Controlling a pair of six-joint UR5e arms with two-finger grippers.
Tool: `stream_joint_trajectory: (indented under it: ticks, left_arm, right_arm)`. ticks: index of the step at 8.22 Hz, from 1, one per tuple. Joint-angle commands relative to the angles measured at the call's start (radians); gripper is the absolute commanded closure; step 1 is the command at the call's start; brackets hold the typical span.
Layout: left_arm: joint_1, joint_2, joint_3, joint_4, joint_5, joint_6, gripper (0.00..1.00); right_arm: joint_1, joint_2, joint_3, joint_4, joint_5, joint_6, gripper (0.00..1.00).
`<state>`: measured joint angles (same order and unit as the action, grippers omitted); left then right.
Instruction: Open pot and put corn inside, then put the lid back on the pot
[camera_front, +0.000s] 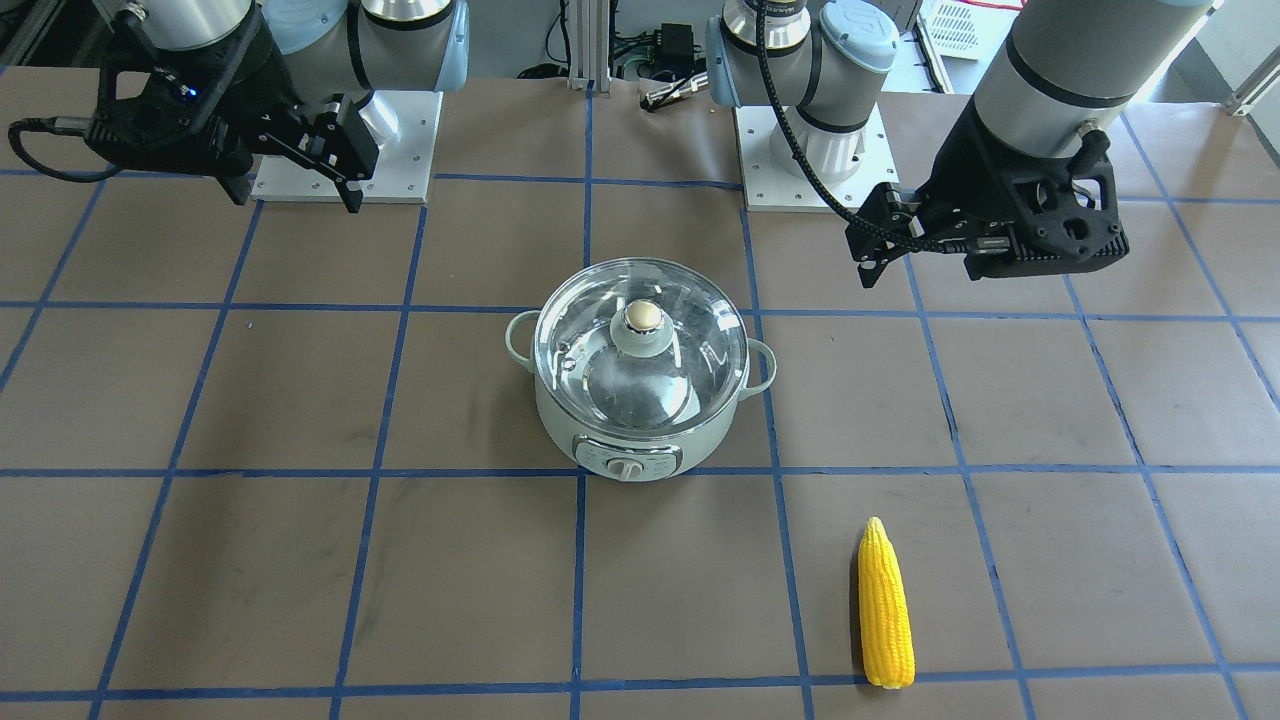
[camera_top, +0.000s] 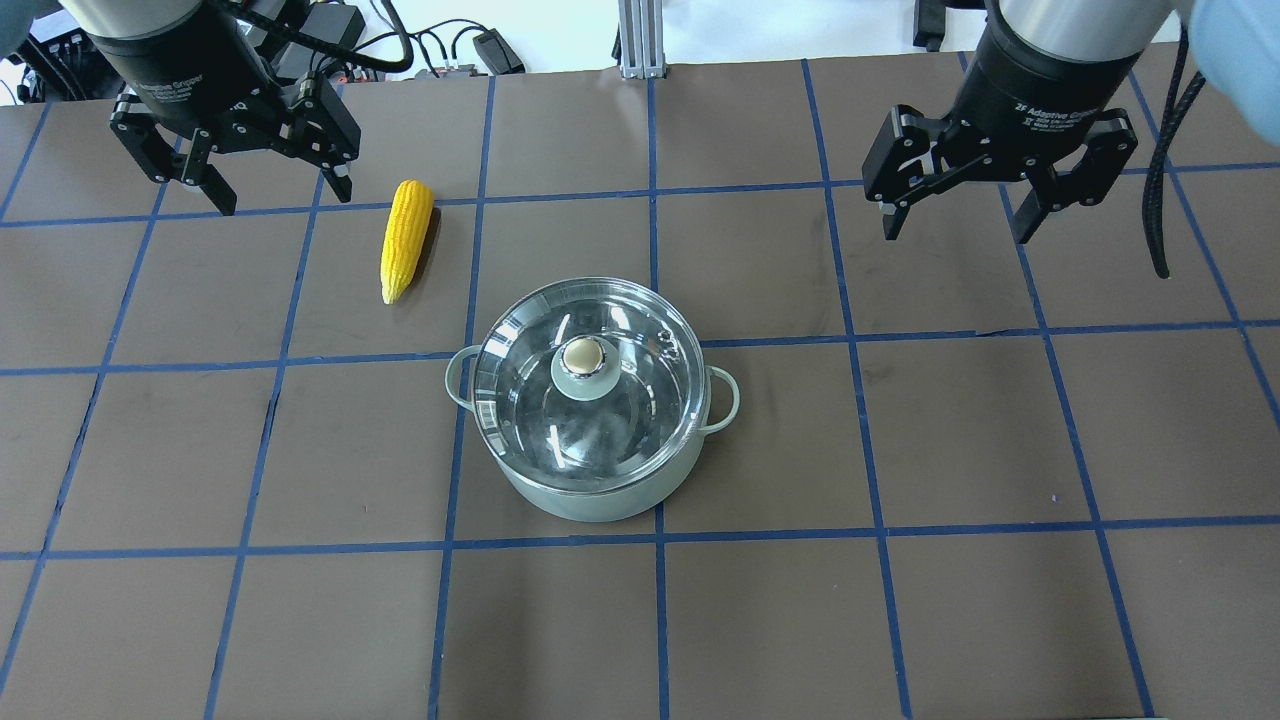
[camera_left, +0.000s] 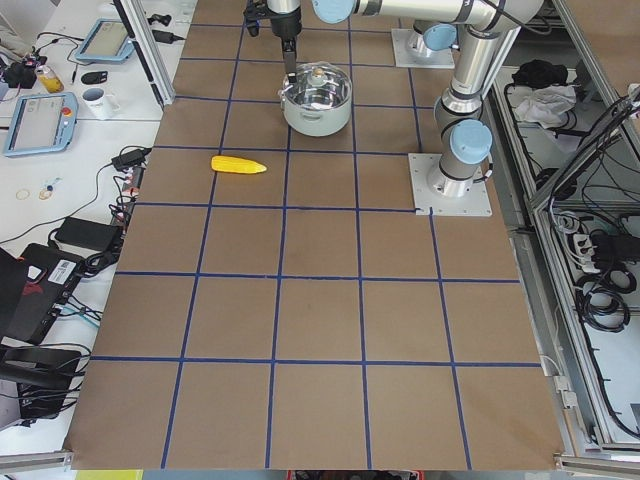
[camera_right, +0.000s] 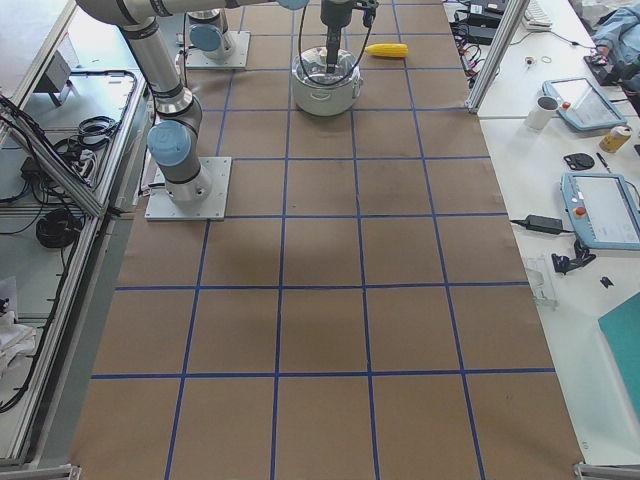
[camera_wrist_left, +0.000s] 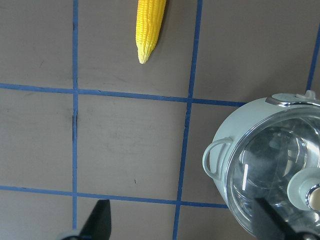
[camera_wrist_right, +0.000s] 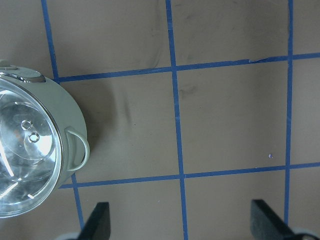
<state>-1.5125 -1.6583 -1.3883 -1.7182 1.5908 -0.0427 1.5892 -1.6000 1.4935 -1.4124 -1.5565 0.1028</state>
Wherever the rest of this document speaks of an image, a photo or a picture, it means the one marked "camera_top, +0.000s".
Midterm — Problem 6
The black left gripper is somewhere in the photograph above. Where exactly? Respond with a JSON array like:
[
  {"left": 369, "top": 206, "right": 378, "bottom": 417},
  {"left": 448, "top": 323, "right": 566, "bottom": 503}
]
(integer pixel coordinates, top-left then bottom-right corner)
[{"left": 90, "top": 28, "right": 361, "bottom": 217}]

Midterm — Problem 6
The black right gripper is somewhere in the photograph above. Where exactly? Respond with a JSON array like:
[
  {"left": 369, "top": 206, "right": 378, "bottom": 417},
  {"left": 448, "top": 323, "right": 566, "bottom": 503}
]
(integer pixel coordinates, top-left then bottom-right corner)
[{"left": 861, "top": 26, "right": 1138, "bottom": 245}]

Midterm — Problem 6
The yellow corn cob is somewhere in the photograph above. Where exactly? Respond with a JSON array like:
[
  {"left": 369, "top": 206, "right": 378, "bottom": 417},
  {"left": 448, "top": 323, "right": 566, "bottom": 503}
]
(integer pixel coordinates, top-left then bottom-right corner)
[{"left": 380, "top": 179, "right": 435, "bottom": 305}]

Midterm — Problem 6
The glass pot lid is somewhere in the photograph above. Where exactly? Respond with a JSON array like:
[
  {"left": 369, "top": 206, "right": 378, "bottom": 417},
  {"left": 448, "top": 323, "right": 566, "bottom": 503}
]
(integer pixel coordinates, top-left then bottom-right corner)
[{"left": 470, "top": 278, "right": 712, "bottom": 497}]

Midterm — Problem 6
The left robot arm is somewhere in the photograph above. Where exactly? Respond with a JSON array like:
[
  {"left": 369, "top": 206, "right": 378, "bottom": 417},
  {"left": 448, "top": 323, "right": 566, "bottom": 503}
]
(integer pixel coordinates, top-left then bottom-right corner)
[{"left": 67, "top": 1, "right": 361, "bottom": 217}]

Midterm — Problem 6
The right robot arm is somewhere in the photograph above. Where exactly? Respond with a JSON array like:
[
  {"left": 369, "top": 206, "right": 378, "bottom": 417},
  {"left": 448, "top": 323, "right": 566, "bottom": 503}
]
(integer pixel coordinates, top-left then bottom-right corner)
[{"left": 861, "top": 1, "right": 1172, "bottom": 243}]

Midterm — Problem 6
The light green electric pot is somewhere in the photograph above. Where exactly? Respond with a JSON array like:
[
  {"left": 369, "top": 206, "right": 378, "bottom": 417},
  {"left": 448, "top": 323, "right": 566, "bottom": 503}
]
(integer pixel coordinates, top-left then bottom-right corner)
[{"left": 445, "top": 278, "right": 742, "bottom": 524}]

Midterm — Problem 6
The black power adapter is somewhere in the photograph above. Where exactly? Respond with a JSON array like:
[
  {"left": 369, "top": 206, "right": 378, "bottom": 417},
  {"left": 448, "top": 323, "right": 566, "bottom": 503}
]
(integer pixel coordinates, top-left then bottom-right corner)
[{"left": 472, "top": 29, "right": 526, "bottom": 76}]

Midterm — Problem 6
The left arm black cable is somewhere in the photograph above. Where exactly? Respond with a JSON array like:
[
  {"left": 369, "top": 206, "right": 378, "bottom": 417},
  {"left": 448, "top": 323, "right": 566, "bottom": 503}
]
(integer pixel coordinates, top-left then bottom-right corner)
[{"left": 205, "top": 0, "right": 416, "bottom": 76}]

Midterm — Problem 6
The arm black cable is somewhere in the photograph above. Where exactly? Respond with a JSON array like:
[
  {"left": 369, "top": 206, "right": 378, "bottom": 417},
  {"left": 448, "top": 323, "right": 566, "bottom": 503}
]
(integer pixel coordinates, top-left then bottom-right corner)
[
  {"left": 1142, "top": 20, "right": 1206, "bottom": 281},
  {"left": 205, "top": 0, "right": 416, "bottom": 76}
]

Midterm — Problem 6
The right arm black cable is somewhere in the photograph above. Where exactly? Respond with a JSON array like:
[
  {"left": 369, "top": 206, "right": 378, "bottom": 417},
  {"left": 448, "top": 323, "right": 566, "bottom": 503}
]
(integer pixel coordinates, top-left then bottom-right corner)
[{"left": 1142, "top": 20, "right": 1206, "bottom": 281}]

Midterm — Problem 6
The aluminium frame post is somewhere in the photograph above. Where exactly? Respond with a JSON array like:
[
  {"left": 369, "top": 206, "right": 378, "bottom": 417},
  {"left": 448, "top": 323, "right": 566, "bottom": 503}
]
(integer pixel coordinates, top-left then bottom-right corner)
[{"left": 614, "top": 0, "right": 668, "bottom": 79}]

